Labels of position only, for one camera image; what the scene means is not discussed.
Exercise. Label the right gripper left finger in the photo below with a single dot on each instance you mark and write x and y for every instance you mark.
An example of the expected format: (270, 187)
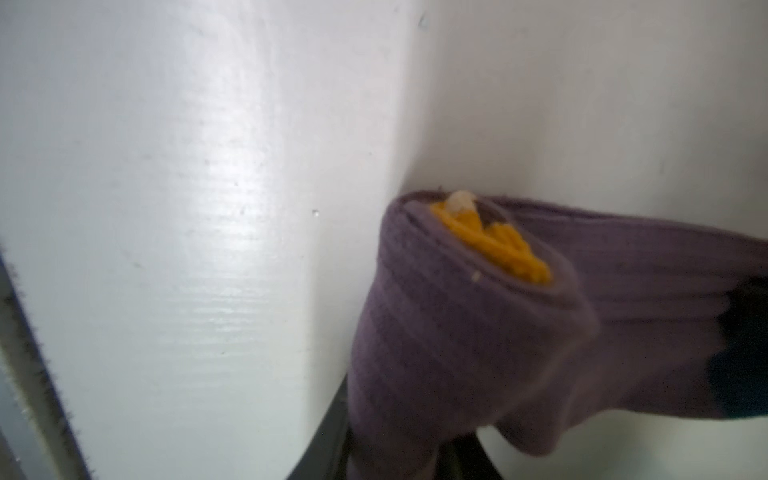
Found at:
(326, 456)

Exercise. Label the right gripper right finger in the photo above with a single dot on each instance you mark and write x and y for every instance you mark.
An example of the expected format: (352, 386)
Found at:
(464, 458)

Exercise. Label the purple striped sock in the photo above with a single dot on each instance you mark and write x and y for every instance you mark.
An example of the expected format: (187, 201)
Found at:
(642, 315)

